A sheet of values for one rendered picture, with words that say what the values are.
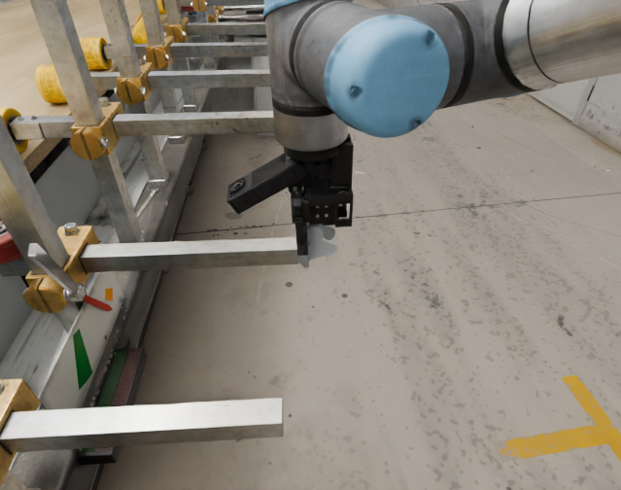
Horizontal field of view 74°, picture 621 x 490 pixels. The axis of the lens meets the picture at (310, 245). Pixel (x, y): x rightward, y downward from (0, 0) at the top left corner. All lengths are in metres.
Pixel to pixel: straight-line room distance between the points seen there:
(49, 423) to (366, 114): 0.44
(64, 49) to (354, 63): 0.52
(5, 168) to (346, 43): 0.40
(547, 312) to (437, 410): 0.68
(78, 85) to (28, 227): 0.27
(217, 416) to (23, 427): 0.20
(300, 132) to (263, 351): 1.17
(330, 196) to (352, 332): 1.12
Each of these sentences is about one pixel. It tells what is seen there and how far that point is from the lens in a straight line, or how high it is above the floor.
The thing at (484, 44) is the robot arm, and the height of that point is 1.16.
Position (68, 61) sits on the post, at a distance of 0.77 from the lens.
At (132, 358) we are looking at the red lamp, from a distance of 0.73.
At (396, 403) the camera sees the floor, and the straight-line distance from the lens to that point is 1.47.
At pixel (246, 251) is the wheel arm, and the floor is 0.86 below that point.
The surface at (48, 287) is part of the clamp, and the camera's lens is 0.64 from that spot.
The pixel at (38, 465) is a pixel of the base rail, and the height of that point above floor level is 0.70.
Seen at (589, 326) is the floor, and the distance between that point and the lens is 1.95.
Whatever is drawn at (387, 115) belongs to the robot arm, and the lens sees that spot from 0.35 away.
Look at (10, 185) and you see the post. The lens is 0.58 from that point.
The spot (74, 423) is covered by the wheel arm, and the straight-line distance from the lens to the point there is 0.53.
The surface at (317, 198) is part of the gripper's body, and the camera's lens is 0.54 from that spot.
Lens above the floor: 1.25
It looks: 39 degrees down
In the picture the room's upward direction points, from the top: straight up
